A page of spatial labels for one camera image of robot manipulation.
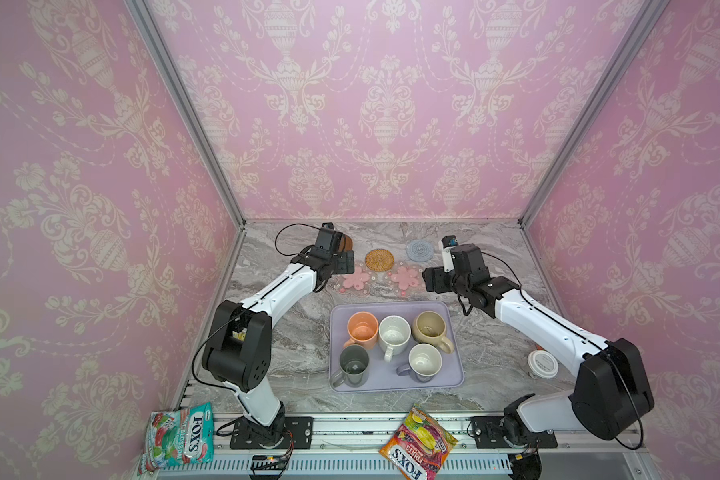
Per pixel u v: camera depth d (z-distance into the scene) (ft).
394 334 2.92
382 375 2.76
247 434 2.34
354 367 2.72
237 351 1.51
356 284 3.37
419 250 3.66
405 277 3.41
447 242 2.49
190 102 2.85
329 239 2.34
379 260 3.59
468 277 2.12
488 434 2.39
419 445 2.30
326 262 2.28
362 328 2.94
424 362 2.79
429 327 2.95
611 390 1.37
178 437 2.34
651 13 2.24
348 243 3.74
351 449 2.39
